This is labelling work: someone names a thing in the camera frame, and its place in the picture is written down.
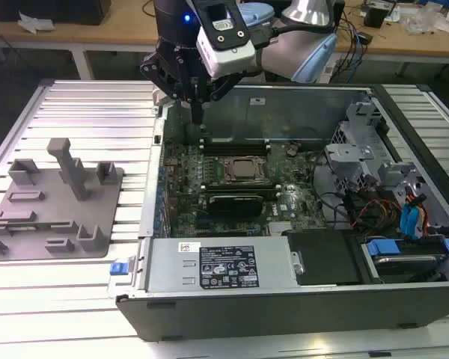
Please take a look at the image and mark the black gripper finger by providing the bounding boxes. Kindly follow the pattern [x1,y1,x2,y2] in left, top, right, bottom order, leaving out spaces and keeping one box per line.
[197,72,245,124]
[139,51,200,124]

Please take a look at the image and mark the black RAM slot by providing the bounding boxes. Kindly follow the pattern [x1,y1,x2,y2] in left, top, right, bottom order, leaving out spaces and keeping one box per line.
[201,181,277,191]
[201,138,270,149]
[202,147,271,157]

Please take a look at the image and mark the wooden desk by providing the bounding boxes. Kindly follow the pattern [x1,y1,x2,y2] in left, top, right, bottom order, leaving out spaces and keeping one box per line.
[0,0,449,54]

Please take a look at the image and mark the metal socket cover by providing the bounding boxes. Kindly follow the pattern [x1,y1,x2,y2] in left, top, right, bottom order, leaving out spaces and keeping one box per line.
[222,156,270,185]

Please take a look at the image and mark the silver CPU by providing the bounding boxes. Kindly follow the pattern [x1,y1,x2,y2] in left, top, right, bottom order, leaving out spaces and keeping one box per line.
[233,161,262,179]

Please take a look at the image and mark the green motherboard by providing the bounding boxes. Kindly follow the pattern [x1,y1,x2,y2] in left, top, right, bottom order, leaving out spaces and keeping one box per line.
[160,138,331,239]

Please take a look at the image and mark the black graphics card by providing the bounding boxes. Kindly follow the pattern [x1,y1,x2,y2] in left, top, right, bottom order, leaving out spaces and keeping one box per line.
[208,194,266,218]

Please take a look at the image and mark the large black box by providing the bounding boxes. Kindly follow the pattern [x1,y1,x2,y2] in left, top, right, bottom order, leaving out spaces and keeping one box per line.
[0,0,112,26]

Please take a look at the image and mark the white crumpled paper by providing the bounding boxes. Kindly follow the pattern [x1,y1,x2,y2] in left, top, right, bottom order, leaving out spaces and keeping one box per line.
[16,10,56,35]

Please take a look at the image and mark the silver metal drive cage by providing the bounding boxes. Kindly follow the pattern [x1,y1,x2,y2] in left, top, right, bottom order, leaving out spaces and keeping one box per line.
[324,99,392,196]

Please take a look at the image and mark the silver chipset heatsink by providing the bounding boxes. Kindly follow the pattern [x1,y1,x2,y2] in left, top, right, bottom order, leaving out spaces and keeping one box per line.
[267,220,292,236]

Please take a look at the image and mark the small black power adaptor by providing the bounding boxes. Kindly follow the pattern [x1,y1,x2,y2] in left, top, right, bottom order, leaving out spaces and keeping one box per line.
[363,4,391,28]

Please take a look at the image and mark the grey parts rack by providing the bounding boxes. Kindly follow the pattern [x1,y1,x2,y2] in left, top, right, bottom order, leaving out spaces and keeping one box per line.
[0,137,125,262]

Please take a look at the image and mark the silver power supply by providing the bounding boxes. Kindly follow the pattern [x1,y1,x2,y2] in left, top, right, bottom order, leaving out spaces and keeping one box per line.
[143,236,297,297]

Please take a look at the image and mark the black drive bay cover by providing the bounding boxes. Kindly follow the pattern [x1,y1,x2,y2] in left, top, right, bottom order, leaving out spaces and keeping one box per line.
[283,229,364,287]

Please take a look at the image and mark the clear plastic bags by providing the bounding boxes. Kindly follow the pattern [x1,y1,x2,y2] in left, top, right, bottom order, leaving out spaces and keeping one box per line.
[399,6,449,37]

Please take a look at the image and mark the black open PC case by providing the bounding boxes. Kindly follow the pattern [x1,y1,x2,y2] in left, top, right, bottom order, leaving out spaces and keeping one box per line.
[107,82,449,343]

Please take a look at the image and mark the hard disk in blue carrier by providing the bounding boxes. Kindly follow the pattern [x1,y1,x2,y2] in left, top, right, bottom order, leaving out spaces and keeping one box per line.
[361,238,449,286]

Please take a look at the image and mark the silver case handle bracket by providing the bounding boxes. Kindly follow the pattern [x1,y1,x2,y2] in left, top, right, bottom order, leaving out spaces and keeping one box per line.
[151,82,173,110]

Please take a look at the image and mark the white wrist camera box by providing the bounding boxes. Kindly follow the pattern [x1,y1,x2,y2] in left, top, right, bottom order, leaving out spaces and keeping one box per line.
[195,0,257,79]

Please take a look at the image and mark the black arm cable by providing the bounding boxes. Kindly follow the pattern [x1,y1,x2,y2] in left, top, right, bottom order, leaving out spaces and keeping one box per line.
[253,13,340,42]

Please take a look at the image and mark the blue desk cable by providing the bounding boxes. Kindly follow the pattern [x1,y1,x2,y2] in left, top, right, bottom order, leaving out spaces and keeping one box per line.
[352,21,365,82]

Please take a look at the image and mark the black cable in case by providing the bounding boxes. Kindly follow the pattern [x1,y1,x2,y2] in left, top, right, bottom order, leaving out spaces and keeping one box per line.
[311,155,357,235]

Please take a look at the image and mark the coloured power wire bundle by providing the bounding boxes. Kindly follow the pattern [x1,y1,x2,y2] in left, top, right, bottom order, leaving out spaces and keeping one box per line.
[352,199,402,227]

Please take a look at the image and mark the blue flat data wire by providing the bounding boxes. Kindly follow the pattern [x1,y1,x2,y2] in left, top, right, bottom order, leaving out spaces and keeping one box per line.
[399,197,424,241]

